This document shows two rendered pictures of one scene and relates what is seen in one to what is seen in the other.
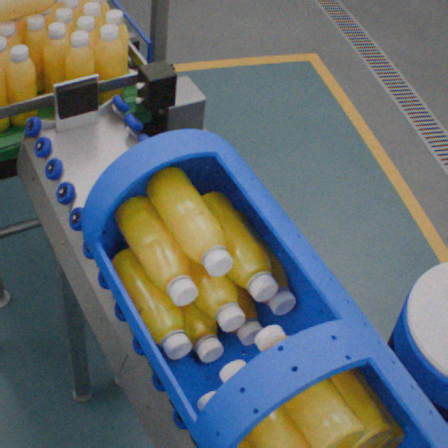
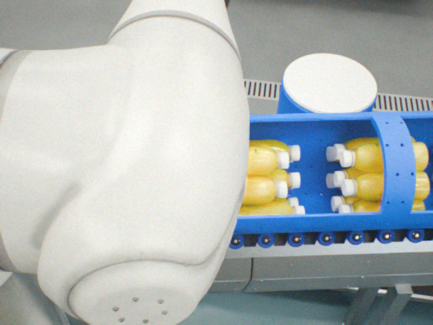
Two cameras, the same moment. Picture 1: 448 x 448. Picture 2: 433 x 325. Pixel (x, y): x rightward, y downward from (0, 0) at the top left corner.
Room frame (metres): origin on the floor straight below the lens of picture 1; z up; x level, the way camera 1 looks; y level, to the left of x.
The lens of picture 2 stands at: (0.49, 0.81, 2.08)
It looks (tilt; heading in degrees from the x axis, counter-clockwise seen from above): 49 degrees down; 297
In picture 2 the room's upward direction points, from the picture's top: 3 degrees clockwise
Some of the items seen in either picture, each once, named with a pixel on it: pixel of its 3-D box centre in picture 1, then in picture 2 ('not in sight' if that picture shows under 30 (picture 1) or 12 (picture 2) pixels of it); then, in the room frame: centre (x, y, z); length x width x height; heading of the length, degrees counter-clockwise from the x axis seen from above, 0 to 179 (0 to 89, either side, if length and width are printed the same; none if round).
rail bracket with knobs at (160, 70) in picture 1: (154, 88); not in sight; (1.41, 0.19, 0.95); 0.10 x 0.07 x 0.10; 123
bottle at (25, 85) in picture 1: (21, 87); not in sight; (1.32, 0.48, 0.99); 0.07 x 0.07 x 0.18
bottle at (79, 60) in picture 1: (80, 73); not in sight; (1.39, 0.36, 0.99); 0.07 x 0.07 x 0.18
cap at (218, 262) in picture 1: (218, 263); (283, 160); (0.73, 0.00, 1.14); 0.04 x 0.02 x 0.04; 122
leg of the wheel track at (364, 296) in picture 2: not in sight; (366, 292); (0.42, -0.29, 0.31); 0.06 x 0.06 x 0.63; 33
